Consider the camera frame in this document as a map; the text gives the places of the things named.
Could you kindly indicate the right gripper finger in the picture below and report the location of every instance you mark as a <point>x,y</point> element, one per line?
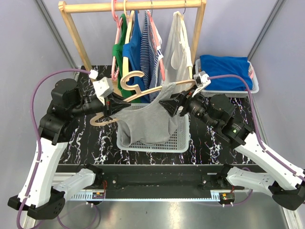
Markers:
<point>172,102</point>
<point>174,109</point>

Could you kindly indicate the blue folded cloth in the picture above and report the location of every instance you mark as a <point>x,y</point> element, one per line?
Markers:
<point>215,66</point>

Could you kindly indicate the pink plastic hanger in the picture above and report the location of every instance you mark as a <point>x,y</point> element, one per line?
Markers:
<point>118,21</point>

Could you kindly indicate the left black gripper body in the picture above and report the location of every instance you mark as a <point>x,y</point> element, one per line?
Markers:
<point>94,106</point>

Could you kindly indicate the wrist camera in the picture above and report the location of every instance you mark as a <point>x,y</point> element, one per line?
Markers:
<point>103,88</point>
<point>201,81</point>

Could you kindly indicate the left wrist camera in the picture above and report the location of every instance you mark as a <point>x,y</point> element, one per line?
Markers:
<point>103,88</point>

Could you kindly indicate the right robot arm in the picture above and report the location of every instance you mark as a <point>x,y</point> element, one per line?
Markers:
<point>282,180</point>

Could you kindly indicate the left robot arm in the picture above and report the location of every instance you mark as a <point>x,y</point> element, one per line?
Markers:
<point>39,198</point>

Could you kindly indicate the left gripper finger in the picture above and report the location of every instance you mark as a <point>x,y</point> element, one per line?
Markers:
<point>117,107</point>
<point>114,98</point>

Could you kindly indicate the grey tank top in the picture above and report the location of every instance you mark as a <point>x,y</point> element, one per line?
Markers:
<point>150,124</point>

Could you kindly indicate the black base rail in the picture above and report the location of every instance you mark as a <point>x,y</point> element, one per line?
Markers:
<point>156,183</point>

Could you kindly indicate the blue tank top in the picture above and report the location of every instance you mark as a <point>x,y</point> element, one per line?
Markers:
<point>131,50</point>

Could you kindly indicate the blue white striped top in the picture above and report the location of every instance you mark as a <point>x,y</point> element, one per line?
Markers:
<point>148,57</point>

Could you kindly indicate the green tank top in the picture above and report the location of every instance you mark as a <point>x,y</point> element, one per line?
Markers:
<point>117,52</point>

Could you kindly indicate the cream hanger under white top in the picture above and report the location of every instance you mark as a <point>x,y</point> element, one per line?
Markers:
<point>185,45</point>

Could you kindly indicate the wooden clothes rack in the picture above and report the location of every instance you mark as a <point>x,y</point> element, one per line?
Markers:
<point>192,11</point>

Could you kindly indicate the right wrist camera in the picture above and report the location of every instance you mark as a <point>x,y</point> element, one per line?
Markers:
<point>201,81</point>

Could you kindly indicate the beige wooden hanger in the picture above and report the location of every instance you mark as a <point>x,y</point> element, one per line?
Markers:
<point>125,86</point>

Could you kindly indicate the white plastic basket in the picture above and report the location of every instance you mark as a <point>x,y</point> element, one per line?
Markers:
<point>177,143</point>

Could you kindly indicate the white tank top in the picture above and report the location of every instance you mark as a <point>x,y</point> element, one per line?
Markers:
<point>173,58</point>

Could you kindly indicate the cream wooden hanger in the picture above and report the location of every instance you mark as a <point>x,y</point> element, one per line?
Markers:
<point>129,18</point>

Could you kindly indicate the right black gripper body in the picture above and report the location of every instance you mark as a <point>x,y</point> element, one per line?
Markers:
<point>191,105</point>

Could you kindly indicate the pink hanger under striped top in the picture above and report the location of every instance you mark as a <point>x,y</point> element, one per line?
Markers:
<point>157,45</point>

